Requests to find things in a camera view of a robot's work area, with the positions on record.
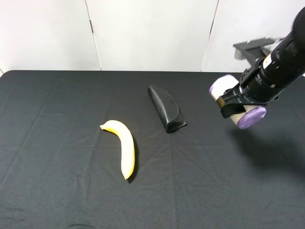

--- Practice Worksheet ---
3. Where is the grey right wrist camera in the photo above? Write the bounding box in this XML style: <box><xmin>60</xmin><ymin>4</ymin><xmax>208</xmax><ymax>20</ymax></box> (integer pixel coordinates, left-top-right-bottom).
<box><xmin>233</xmin><ymin>37</ymin><xmax>283</xmax><ymax>65</ymax></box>

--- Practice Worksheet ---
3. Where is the purple bag roll paper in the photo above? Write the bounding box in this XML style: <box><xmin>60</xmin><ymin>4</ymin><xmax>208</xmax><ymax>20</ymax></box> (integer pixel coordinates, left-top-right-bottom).
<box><xmin>209</xmin><ymin>74</ymin><xmax>266</xmax><ymax>129</ymax></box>

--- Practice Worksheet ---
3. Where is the yellow banana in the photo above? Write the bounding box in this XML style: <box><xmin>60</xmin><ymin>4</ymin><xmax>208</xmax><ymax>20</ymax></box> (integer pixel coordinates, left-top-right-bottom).
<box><xmin>100</xmin><ymin>120</ymin><xmax>135</xmax><ymax>180</ymax></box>

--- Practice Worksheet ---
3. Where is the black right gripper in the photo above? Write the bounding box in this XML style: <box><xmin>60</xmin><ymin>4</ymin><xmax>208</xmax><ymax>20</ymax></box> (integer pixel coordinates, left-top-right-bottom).
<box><xmin>216</xmin><ymin>68</ymin><xmax>279</xmax><ymax>118</ymax></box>

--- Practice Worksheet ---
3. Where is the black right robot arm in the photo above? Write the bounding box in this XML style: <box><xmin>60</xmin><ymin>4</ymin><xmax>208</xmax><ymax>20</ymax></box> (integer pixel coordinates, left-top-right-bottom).
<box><xmin>216</xmin><ymin>9</ymin><xmax>305</xmax><ymax>118</ymax></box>

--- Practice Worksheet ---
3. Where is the black tablecloth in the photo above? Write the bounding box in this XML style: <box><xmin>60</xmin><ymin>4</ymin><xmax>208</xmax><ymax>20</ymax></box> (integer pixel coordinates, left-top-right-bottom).
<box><xmin>0</xmin><ymin>71</ymin><xmax>305</xmax><ymax>229</ymax></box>

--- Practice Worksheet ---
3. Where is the black glasses case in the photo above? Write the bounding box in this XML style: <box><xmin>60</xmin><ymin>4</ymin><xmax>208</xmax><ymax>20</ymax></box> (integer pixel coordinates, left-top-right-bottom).
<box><xmin>148</xmin><ymin>85</ymin><xmax>187</xmax><ymax>133</ymax></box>

